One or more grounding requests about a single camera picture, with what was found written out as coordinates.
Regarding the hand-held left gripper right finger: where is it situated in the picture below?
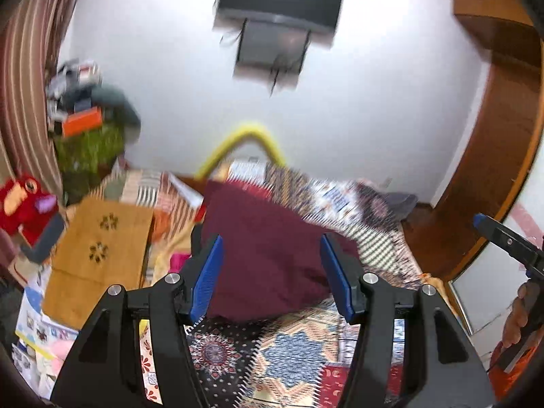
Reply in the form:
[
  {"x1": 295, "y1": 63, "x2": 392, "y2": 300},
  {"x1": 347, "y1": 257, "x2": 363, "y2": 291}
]
[{"x1": 320, "y1": 233, "x2": 498, "y2": 408}]

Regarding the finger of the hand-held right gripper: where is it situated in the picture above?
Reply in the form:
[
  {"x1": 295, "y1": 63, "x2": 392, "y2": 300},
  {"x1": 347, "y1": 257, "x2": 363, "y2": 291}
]
[{"x1": 473, "y1": 214, "x2": 544, "y2": 264}]

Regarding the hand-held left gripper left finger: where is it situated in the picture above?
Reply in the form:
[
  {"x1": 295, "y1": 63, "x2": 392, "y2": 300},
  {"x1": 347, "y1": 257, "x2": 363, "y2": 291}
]
[{"x1": 50, "y1": 234, "x2": 224, "y2": 408}]

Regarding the maroon garment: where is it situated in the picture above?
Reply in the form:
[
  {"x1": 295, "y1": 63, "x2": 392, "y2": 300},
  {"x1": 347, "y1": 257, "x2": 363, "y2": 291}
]
[{"x1": 193, "y1": 181, "x2": 366, "y2": 321}]

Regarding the person's right hand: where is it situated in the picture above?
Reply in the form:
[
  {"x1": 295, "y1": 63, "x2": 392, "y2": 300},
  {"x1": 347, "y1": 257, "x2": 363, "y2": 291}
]
[{"x1": 501, "y1": 283, "x2": 540, "y2": 349}]

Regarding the pink cloth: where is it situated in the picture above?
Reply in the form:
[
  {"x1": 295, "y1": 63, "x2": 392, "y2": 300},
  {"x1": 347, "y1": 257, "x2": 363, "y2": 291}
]
[{"x1": 169, "y1": 253, "x2": 192, "y2": 273}]

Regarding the wooden door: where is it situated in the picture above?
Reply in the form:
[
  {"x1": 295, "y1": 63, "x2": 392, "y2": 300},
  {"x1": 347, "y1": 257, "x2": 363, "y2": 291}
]
[{"x1": 404, "y1": 0, "x2": 544, "y2": 283}]

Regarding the white wardrobe with stickers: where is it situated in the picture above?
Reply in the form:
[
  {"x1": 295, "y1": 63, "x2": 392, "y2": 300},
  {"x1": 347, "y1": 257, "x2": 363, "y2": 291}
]
[{"x1": 450, "y1": 183, "x2": 544, "y2": 336}]

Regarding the patterned patchwork bedspread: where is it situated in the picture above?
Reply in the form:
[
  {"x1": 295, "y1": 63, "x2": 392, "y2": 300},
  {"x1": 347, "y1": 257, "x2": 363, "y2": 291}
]
[{"x1": 140, "y1": 161, "x2": 451, "y2": 408}]

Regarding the grey bag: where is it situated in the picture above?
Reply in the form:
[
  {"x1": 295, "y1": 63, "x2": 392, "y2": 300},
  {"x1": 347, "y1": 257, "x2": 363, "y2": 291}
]
[{"x1": 365, "y1": 191, "x2": 419, "y2": 222}]

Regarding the brown board with flower cutouts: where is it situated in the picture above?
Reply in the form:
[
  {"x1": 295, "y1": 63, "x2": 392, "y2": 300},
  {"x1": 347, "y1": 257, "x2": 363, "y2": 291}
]
[{"x1": 42, "y1": 197, "x2": 154, "y2": 330}]

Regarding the yellow foam tube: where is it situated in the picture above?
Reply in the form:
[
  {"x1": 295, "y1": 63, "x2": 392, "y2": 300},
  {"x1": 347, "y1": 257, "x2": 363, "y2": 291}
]
[{"x1": 194, "y1": 122, "x2": 287, "y2": 179}]

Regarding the green cloth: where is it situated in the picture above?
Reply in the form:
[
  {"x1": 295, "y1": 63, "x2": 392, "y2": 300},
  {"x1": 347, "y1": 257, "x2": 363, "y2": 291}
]
[{"x1": 53, "y1": 123, "x2": 128, "y2": 205}]

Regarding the printed white cardboard box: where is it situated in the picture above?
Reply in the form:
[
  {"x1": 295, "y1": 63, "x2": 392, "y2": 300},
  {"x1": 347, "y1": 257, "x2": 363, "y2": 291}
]
[{"x1": 13, "y1": 259, "x2": 81, "y2": 400}]

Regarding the grey cloth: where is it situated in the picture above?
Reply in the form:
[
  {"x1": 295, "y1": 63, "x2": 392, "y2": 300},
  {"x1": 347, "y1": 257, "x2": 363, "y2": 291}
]
[{"x1": 91, "y1": 86, "x2": 142, "y2": 141}]

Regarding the orange box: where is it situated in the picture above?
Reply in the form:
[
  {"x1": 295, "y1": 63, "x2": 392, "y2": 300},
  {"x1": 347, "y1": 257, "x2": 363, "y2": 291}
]
[{"x1": 62, "y1": 107, "x2": 103, "y2": 137}]

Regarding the red plush toy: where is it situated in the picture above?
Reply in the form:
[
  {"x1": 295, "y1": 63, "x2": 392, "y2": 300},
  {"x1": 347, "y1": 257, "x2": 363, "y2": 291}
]
[{"x1": 0, "y1": 173, "x2": 60, "y2": 243}]

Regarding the pile of small boxes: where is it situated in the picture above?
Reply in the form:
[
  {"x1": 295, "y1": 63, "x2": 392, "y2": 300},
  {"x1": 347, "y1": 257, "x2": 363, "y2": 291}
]
[{"x1": 46, "y1": 60, "x2": 103, "y2": 124}]

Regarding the grey box under television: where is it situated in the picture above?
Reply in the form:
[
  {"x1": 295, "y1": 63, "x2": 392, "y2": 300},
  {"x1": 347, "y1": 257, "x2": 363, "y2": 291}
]
[{"x1": 234, "y1": 21, "x2": 311, "y2": 90}]

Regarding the striped curtain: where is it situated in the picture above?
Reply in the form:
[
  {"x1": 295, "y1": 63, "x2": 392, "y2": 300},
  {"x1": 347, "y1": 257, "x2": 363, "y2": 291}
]
[{"x1": 0, "y1": 0, "x2": 103, "y2": 188}]

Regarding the black wall television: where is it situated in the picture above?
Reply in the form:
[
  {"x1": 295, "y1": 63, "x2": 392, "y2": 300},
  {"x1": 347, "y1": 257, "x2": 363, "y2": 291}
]
[{"x1": 212, "y1": 0, "x2": 346, "y2": 37}]

